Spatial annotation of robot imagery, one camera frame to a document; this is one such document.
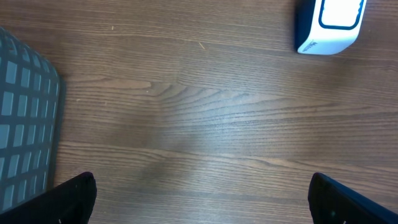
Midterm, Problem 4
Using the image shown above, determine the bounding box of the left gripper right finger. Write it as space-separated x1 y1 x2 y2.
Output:
308 172 397 224

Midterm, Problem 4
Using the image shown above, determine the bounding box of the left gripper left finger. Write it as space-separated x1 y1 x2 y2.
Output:
1 172 97 224

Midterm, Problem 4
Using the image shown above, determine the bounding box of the white barcode scanner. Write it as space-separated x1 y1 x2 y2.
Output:
294 0 367 55

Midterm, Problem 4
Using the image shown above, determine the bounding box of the grey plastic mesh basket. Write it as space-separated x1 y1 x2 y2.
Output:
1 29 63 213

